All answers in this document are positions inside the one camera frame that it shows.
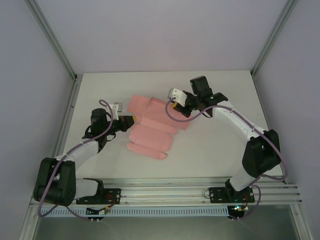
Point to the pink paper box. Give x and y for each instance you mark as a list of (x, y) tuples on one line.
[(150, 130)]

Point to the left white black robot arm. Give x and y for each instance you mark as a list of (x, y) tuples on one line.
[(85, 152)]

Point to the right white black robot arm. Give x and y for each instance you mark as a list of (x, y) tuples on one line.
[(237, 120)]

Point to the left small connector board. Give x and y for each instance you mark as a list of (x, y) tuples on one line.
[(100, 211)]

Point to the small connector board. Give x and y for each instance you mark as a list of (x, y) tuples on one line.
[(100, 211), (238, 209)]

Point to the grey metal panel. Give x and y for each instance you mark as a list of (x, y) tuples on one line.
[(162, 228)]

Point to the right small connector board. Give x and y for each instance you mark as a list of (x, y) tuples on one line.
[(238, 209)]

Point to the left aluminium table side rail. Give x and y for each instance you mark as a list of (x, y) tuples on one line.
[(66, 120)]

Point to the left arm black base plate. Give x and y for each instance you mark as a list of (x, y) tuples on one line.
[(112, 195)]

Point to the aluminium mounting rail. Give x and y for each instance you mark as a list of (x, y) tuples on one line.
[(162, 190)]

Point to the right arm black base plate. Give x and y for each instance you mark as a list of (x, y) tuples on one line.
[(217, 195)]

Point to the right aluminium frame post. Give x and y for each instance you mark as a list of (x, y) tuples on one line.
[(275, 37)]

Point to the aluminium frame post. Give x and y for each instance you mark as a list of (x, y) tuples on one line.
[(52, 40), (275, 37)]

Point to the left aluminium frame post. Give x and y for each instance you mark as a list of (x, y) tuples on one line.
[(52, 40)]

